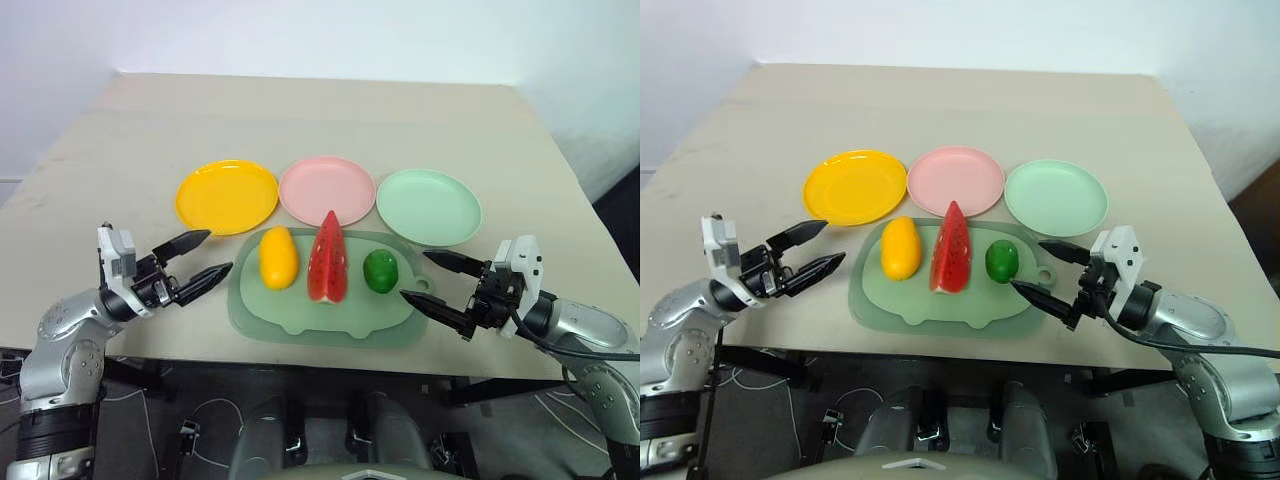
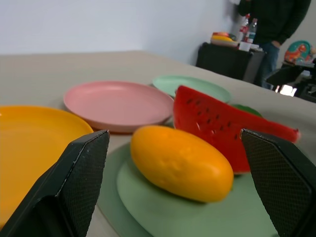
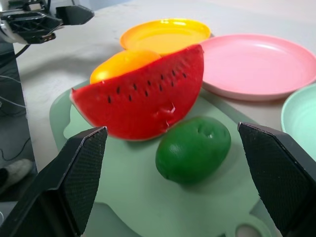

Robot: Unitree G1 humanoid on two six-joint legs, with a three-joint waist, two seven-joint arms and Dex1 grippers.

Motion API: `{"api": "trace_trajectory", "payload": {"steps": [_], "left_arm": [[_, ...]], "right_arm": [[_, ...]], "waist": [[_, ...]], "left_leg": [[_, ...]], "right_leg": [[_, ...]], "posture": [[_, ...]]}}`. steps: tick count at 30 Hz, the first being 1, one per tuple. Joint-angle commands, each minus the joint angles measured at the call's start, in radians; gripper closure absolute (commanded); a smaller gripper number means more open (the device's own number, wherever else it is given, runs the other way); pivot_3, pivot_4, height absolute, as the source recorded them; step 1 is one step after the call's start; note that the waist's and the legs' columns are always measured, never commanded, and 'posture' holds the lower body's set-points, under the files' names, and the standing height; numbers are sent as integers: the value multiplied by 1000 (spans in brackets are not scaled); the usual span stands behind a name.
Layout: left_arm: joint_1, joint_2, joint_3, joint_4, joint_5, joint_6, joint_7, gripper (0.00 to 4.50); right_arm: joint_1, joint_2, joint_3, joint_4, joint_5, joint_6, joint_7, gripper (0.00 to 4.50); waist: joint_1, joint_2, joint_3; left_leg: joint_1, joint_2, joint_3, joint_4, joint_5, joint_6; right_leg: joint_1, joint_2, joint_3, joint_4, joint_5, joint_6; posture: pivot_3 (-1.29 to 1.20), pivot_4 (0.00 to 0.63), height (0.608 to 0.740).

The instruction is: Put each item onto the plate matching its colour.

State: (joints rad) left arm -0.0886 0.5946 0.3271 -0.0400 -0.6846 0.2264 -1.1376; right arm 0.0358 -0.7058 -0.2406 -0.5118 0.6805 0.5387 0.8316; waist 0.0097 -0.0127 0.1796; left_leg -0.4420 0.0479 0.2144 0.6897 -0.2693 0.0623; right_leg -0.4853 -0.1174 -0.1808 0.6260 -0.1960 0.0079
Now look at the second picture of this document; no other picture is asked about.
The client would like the clear bottle red label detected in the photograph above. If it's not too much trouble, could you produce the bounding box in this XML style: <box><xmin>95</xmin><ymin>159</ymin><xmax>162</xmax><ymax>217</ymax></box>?
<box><xmin>238</xmin><ymin>13</ymin><xmax>251</xmax><ymax>42</ymax></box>

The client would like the orange plate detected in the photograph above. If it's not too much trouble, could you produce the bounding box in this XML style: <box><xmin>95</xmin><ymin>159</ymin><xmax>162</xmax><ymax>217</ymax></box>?
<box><xmin>0</xmin><ymin>105</ymin><xmax>95</xmax><ymax>229</ymax></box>

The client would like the orange toy mango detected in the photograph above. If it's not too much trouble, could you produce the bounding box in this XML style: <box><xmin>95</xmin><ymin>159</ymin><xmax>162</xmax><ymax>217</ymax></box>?
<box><xmin>130</xmin><ymin>125</ymin><xmax>235</xmax><ymax>204</ymax></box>

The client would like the pink plate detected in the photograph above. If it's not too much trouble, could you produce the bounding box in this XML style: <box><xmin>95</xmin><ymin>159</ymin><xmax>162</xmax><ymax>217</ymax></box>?
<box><xmin>63</xmin><ymin>80</ymin><xmax>175</xmax><ymax>134</ymax></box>

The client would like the black side cabinet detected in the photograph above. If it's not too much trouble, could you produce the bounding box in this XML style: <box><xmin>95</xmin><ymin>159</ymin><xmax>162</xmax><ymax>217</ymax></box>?
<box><xmin>196</xmin><ymin>42</ymin><xmax>267</xmax><ymax>84</ymax></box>

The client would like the light green plate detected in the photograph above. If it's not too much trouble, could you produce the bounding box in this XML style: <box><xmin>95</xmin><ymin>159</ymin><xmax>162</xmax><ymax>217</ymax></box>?
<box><xmin>152</xmin><ymin>75</ymin><xmax>232</xmax><ymax>104</ymax></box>

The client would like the white cup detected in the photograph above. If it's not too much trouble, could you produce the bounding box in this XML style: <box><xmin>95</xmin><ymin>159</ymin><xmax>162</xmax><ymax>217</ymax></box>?
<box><xmin>238</xmin><ymin>41</ymin><xmax>252</xmax><ymax>52</ymax></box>

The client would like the clear bottle blue cap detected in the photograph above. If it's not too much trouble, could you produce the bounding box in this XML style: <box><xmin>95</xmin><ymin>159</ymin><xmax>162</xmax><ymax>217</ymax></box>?
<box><xmin>247</xmin><ymin>18</ymin><xmax>258</xmax><ymax>44</ymax></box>

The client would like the red watermelon slice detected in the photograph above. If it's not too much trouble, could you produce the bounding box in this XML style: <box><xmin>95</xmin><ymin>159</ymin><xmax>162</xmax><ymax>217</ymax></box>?
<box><xmin>172</xmin><ymin>85</ymin><xmax>301</xmax><ymax>175</ymax></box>

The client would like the green object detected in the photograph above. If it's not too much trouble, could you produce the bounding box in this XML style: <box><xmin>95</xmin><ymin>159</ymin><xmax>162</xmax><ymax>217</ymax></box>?
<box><xmin>231</xmin><ymin>104</ymin><xmax>263</xmax><ymax>119</ymax></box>

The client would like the person in dark sweater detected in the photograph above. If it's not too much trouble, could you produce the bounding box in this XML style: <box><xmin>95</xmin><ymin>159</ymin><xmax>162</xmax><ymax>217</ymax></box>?
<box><xmin>237</xmin><ymin>0</ymin><xmax>312</xmax><ymax>90</ymax></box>

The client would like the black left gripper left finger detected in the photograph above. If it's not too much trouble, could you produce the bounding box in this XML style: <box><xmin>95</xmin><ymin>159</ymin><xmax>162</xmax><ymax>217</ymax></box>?
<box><xmin>0</xmin><ymin>129</ymin><xmax>111</xmax><ymax>237</ymax></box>

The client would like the dark green plate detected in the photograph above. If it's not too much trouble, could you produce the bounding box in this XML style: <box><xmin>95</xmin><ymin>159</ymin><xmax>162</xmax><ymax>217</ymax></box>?
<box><xmin>95</xmin><ymin>140</ymin><xmax>282</xmax><ymax>237</ymax></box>

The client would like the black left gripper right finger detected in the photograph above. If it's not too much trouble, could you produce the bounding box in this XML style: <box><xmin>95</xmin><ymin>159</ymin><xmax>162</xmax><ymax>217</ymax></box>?
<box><xmin>239</xmin><ymin>128</ymin><xmax>316</xmax><ymax>237</ymax></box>

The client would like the black equipment stand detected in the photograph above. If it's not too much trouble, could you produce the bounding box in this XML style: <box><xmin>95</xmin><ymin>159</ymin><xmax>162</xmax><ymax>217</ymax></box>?
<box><xmin>265</xmin><ymin>60</ymin><xmax>316</xmax><ymax>104</ymax></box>

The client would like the dinosaur print round tray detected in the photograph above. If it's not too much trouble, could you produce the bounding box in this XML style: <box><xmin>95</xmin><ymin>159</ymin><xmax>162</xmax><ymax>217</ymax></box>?
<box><xmin>283</xmin><ymin>40</ymin><xmax>313</xmax><ymax>64</ymax></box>

